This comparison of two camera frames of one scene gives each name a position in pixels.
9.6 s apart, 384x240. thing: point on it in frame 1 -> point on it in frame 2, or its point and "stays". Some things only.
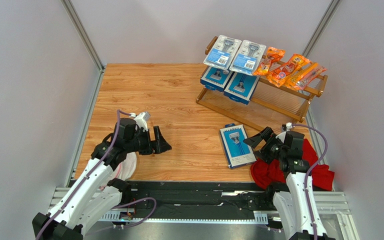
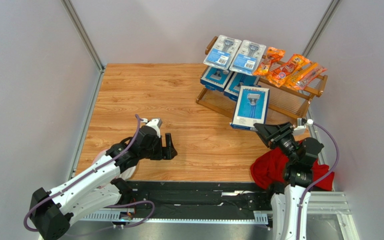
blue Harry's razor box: (241, 87) stays
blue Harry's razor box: (238, 153) -> (251, 107)
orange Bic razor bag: (272, 54) stays
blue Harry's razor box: (215, 78) stays
